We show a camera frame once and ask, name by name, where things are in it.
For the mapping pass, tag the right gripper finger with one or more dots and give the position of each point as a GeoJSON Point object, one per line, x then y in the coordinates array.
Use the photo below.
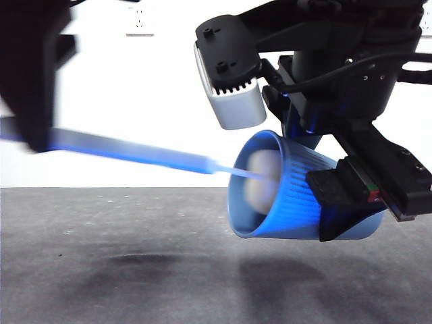
{"type": "Point", "coordinates": [287, 114]}
{"type": "Point", "coordinates": [341, 189]}

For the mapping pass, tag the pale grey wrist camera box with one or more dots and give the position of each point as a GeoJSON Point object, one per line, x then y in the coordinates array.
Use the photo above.
{"type": "Point", "coordinates": [236, 108]}

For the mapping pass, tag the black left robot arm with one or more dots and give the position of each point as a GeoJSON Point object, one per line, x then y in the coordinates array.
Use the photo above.
{"type": "Point", "coordinates": [30, 30]}

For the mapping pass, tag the blue ribbed plastic cup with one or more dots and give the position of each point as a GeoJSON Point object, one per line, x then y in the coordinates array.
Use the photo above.
{"type": "Point", "coordinates": [293, 189]}

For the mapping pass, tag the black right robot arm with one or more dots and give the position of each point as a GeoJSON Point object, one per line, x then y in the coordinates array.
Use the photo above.
{"type": "Point", "coordinates": [371, 27]}

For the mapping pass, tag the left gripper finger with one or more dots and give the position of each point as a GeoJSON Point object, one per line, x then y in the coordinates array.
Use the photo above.
{"type": "Point", "coordinates": [33, 111]}

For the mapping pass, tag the white wall socket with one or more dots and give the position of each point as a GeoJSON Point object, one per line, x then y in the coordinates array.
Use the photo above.
{"type": "Point", "coordinates": [139, 20]}
{"type": "Point", "coordinates": [428, 23]}

